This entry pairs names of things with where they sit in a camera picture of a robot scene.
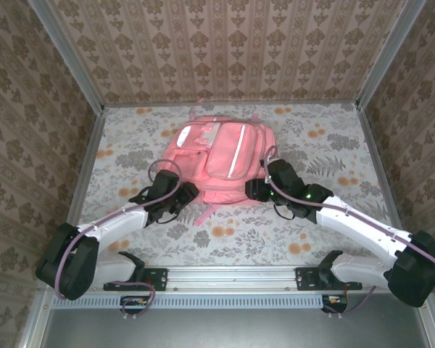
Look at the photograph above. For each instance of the pink student backpack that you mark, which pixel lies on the pink student backpack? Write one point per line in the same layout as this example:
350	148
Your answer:
221	156

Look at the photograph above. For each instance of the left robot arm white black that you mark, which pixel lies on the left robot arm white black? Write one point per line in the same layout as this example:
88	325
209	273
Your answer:
76	268

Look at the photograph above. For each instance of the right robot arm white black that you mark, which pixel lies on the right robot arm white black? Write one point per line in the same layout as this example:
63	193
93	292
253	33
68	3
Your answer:
417	279

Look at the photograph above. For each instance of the floral tablecloth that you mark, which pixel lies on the floral tablecloth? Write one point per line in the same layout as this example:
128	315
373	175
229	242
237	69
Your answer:
174	250

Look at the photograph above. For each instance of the black connector board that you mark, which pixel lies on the black connector board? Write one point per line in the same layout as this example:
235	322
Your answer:
335	302
134	302

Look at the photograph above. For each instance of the grey metal panel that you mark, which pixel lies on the grey metal panel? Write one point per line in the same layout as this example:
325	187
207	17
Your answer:
221	331

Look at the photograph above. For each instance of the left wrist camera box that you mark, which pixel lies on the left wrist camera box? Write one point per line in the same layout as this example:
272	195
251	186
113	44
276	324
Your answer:
166	186

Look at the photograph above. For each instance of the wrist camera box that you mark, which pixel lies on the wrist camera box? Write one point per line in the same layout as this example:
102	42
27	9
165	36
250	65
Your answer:
166	186
284	174

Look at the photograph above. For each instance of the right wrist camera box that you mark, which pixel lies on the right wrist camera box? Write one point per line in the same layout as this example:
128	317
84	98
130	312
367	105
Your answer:
284	174

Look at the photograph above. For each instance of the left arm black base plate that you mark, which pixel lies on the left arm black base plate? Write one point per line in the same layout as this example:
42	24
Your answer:
159	279

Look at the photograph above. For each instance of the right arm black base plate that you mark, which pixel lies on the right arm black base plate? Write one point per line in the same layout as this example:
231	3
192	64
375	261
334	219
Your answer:
304	279

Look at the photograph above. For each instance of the aluminium side rail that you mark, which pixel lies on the aluminium side rail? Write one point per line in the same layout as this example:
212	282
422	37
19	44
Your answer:
377	156
82	181

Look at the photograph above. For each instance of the aluminium mounting rail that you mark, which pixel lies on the aluminium mounting rail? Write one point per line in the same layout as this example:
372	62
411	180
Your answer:
232	279

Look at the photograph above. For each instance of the aluminium frame post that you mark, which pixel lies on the aluminium frame post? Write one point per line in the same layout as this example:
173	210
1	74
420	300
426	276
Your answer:
68	54
388	54

